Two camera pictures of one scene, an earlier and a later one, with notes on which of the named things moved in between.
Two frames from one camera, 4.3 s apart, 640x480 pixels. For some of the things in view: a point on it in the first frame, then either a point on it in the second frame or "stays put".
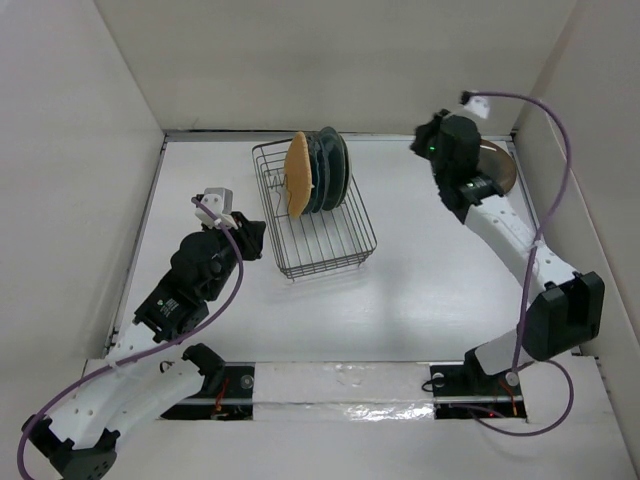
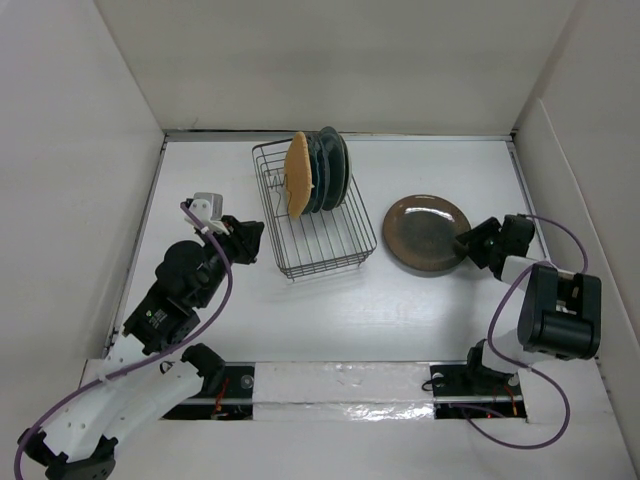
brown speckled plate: x=496 y=166 to x=419 y=231
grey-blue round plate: x=335 y=167 stays put
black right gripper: x=423 y=131 to x=474 y=238
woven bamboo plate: x=298 y=169 stays put
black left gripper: x=249 y=234 stays put
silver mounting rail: x=343 y=391 stays put
